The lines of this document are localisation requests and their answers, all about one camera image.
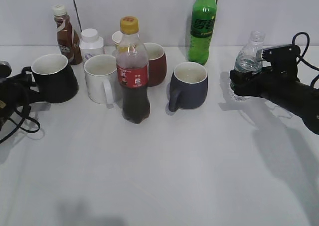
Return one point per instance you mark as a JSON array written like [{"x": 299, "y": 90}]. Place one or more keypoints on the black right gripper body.
[{"x": 275, "y": 87}]

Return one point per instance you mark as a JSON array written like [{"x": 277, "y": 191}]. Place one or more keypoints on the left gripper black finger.
[{"x": 33, "y": 96}]

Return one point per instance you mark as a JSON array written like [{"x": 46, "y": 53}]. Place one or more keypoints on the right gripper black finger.
[{"x": 243, "y": 84}]

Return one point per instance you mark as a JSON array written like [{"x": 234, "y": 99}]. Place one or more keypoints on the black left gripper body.
[{"x": 12, "y": 94}]

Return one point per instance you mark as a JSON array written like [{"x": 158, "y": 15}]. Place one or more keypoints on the clear water bottle green label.
[{"x": 246, "y": 58}]

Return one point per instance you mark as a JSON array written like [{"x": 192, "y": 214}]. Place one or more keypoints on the black ceramic mug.
[{"x": 54, "y": 78}]

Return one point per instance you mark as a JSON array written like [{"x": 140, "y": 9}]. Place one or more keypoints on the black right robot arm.
[{"x": 308, "y": 107}]

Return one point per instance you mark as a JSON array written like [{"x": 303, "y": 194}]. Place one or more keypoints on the dark blue ceramic mug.
[{"x": 188, "y": 86}]

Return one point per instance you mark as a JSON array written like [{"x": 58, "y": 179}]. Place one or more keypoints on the brown coffee drink bottle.
[{"x": 67, "y": 38}]

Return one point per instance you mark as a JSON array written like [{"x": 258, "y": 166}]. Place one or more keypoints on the white plastic bottle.
[{"x": 91, "y": 44}]

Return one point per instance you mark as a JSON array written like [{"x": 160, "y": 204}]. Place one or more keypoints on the white ceramic mug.
[{"x": 101, "y": 79}]

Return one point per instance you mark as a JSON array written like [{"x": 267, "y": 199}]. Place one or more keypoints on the green soda bottle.
[{"x": 201, "y": 31}]

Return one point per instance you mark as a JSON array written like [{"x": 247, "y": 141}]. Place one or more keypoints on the red ceramic mug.
[{"x": 157, "y": 63}]

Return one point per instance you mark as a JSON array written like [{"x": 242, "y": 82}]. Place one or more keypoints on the cola bottle yellow cap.
[{"x": 133, "y": 71}]

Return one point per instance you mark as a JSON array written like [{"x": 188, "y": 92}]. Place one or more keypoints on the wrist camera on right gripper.
[{"x": 280, "y": 57}]

